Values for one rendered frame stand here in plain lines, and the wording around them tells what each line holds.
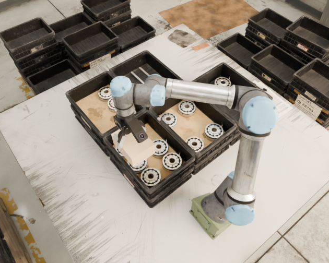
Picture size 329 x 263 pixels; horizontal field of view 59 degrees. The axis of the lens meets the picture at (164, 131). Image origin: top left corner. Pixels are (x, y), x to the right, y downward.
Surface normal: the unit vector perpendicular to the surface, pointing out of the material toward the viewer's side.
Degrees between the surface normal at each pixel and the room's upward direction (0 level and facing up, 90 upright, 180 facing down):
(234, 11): 0
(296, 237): 0
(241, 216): 67
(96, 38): 0
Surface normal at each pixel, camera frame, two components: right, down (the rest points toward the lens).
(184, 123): 0.00, -0.58
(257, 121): -0.08, 0.29
